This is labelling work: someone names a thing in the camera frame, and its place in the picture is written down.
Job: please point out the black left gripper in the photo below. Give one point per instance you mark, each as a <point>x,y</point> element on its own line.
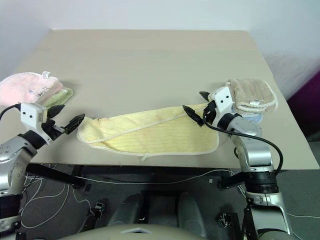
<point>50,132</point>

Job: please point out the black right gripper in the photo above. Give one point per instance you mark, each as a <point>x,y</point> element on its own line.
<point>210,112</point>

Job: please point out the yellow towel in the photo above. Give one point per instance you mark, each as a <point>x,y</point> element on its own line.
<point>155,132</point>

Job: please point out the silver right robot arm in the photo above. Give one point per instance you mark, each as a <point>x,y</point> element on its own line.
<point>257,152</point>

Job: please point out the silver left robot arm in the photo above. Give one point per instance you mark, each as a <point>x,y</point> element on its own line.
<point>12,152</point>

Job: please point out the green folded towel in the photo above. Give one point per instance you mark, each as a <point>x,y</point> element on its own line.
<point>62,96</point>

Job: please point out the pink folded towel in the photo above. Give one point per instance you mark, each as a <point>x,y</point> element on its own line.
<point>23,87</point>

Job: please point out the beige folded towel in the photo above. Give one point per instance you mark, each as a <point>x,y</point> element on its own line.
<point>252,93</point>

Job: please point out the light blue folded towel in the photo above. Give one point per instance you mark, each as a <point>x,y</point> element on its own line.
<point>252,117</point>

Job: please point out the purple object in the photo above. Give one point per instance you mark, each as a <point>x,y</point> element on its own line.
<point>306,105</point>

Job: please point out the dark rounded robot leg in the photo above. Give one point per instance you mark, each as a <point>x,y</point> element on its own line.
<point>127,210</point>
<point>191,212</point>

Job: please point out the grey robot torso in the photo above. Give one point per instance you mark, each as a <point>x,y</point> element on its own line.
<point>100,235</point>

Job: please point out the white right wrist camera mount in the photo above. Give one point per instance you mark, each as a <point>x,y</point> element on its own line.
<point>223,100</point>

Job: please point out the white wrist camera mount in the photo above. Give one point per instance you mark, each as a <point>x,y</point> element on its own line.
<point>31,113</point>
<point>223,100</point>

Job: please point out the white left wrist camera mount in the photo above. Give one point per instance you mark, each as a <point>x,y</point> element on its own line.
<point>31,113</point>

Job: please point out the black table frame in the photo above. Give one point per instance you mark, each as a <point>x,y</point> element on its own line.
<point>125,177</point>

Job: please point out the black floor bracket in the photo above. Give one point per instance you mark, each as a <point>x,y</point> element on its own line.
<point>98,208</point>
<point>228,223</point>

